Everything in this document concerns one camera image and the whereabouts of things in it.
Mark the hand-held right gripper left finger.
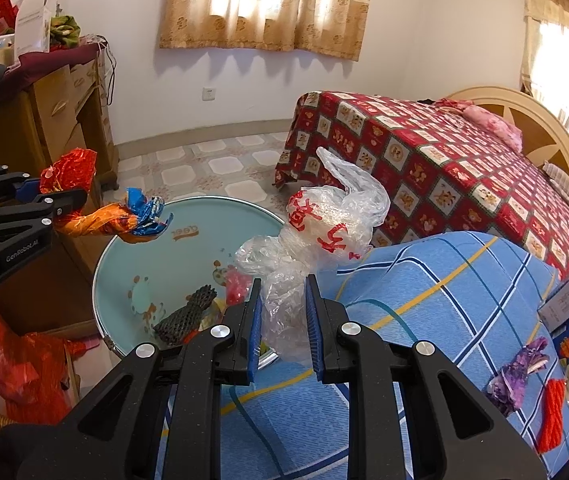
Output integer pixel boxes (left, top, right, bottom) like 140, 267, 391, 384
2, 279, 264, 480

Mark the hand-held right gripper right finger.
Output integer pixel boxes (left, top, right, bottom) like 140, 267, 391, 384
306, 274, 548, 480

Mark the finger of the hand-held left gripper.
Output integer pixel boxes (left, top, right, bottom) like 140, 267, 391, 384
0, 189, 88, 251
0, 164, 44, 207

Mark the red foil wrapper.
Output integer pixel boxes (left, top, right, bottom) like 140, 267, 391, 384
39, 147, 98, 195

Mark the orange blue snack wrapper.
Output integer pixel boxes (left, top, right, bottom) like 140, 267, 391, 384
53, 186, 174, 245

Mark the light blue enamel basin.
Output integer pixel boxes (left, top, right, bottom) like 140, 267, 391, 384
92, 196, 290, 372

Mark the clear bag with red print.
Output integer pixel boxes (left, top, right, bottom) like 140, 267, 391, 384
234, 146, 391, 365

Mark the brown cardboard box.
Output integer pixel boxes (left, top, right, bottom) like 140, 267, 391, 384
0, 230, 115, 411

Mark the black foam net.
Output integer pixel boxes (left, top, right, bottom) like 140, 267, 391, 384
153, 284, 215, 346

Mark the wooden dresser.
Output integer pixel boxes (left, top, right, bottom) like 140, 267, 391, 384
0, 50, 120, 196

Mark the large red bag liner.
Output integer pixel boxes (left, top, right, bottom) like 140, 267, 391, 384
0, 305, 100, 428

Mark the maroon cloth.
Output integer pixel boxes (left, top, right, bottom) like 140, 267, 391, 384
4, 42, 105, 83

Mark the blue plaid cloth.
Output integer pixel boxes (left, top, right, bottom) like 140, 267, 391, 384
162, 230, 569, 480

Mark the green floral cloth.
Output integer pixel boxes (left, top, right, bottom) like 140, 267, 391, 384
49, 14, 81, 51

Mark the white paper sheet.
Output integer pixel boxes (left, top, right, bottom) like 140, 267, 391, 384
14, 0, 60, 56

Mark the purple wrapper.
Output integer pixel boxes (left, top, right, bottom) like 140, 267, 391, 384
487, 336, 550, 416

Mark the bed with red quilt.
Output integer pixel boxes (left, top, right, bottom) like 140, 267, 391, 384
273, 90, 569, 281

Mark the wide beige patterned curtain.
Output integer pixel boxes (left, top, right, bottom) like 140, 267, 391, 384
158, 0, 378, 61

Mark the red mesh net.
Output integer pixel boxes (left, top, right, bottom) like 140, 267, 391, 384
536, 379, 569, 455

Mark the pink floral pillow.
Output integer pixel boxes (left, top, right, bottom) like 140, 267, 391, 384
435, 99, 523, 153

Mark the striped pillow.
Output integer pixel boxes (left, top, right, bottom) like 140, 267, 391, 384
542, 160, 569, 221

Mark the cream wooden headboard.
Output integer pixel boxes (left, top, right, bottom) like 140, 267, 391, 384
445, 86, 569, 196

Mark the white cable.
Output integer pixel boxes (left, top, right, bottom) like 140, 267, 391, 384
95, 40, 118, 108

